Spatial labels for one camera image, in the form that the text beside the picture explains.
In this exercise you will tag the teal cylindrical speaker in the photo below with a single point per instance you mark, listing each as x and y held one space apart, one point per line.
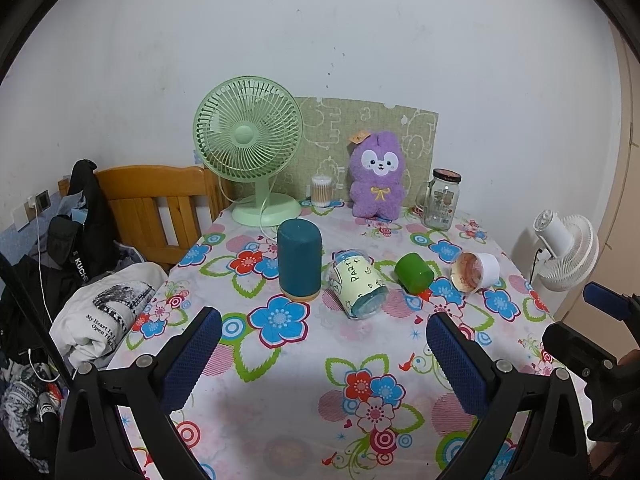
299 260

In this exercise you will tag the white cup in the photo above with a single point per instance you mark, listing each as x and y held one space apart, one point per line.
487 269

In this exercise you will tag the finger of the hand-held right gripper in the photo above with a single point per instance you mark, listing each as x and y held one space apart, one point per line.
575 347
605 300

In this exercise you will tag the green cup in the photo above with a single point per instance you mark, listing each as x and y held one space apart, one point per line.
414 272

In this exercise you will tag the floral tablecloth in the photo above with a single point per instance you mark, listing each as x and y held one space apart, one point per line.
310 360

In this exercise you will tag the wooden chair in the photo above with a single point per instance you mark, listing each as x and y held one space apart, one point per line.
135 195

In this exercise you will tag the wall socket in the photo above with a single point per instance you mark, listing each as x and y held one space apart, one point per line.
41 200

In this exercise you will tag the white fan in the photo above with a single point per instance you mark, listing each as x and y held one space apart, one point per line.
565 255

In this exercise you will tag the cotton swab jar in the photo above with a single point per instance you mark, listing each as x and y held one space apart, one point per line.
322 191

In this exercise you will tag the white printed shirt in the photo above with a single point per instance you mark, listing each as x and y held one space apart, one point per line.
107 305

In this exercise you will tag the purple plush toy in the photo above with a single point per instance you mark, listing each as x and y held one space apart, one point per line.
382 182

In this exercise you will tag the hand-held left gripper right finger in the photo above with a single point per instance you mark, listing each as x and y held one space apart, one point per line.
457 360

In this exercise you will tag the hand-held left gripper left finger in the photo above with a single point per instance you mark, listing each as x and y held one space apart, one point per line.
192 355

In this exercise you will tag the green patterned board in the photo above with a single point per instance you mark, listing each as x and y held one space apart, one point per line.
330 125

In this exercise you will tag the printed glass cup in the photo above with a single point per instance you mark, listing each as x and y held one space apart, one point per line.
357 282

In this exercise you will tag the black rod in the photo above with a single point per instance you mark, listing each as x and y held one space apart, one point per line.
30 305

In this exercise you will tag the patterned dark cloth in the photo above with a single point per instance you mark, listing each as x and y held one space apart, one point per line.
25 405

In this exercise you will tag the black bag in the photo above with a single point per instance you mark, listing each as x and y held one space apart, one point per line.
87 220

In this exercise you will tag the glass jar with lid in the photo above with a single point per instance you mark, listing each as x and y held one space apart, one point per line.
442 200

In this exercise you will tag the green desk fan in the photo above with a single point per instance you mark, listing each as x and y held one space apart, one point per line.
245 135

